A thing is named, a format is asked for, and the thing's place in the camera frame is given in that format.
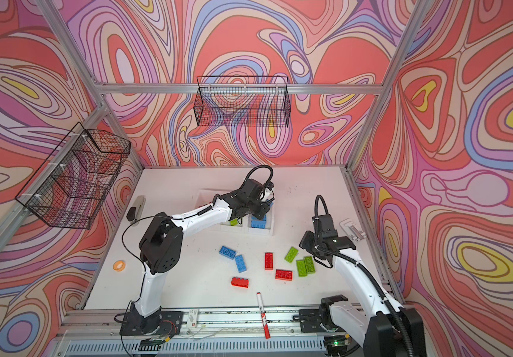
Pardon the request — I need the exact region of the blue lego pile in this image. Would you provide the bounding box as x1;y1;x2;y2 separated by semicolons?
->
219;245;237;260
250;216;267;229

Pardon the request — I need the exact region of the small green lego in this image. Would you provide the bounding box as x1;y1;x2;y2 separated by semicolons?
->
284;246;299;263

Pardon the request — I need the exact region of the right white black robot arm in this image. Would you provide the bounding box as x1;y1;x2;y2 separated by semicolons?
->
300;214;427;356

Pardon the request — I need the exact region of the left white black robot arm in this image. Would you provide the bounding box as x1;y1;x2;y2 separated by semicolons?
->
120;178;274;336

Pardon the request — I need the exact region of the green lego pair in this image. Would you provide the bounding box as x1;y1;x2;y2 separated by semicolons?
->
296;260;308;278
303;256;316;275

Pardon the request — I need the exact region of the white three-compartment tray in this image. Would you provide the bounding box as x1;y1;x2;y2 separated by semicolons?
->
190;190;277;236

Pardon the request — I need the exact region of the white clear plastic part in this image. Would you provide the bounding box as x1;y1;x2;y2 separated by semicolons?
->
339;218;367;243

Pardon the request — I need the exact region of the green lego right pair left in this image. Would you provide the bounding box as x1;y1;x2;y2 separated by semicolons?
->
296;260;308;278

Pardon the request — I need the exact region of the red lego lower right flat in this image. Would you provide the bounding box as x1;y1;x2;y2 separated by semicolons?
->
275;269;293;281

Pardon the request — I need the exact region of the blue lego left pile top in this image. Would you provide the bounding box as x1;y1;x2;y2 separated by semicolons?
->
219;245;237;260

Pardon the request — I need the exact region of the red lego centre cluster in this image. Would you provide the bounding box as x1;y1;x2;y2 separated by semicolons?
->
264;252;274;271

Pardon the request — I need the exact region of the blue lego centre upright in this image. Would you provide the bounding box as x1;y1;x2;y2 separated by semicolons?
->
234;254;247;274

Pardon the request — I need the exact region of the red lego front lone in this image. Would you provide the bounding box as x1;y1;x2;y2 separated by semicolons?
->
230;277;249;289

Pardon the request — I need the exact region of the red white marker pen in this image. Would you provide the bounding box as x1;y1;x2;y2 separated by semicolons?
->
256;292;271;339

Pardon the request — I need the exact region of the black grey stapler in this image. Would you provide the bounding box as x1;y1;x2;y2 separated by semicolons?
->
126;195;146;223

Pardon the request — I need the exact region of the black wire basket back wall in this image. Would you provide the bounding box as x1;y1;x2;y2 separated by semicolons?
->
193;75;291;128

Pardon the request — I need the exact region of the black wire basket wall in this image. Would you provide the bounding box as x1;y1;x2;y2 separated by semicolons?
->
193;75;291;128
15;123;131;230

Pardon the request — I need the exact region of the black wire basket left wall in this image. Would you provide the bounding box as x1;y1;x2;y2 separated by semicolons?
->
15;123;131;230

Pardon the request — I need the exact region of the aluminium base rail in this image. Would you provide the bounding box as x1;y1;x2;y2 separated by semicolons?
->
47;305;362;356

